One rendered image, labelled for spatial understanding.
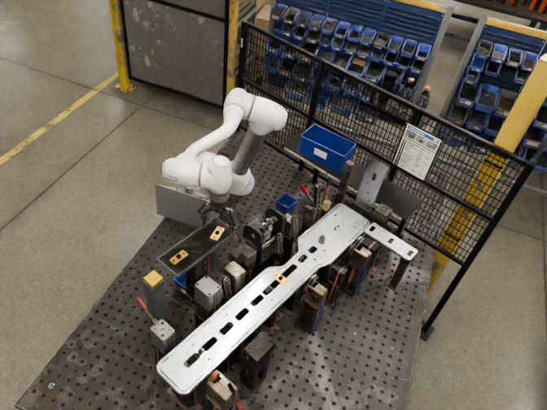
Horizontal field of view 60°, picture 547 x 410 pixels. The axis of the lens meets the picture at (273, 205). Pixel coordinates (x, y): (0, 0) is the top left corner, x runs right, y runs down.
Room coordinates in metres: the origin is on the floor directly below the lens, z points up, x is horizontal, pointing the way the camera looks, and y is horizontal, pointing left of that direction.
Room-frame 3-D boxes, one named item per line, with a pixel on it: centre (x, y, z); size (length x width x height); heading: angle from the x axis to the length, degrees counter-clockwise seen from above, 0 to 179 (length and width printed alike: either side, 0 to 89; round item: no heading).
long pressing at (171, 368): (1.38, -0.08, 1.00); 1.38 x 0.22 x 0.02; 146
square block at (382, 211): (1.94, -0.61, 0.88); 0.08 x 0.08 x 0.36; 56
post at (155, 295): (1.19, 0.46, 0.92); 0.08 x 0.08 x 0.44; 56
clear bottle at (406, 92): (2.38, -0.63, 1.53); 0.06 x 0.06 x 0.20
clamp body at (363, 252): (1.63, -0.49, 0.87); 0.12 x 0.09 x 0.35; 56
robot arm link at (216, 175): (1.49, 0.26, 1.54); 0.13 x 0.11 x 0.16; 93
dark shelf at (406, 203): (2.26, -0.43, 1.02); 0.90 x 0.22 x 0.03; 56
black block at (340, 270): (1.53, -0.38, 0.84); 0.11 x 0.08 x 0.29; 56
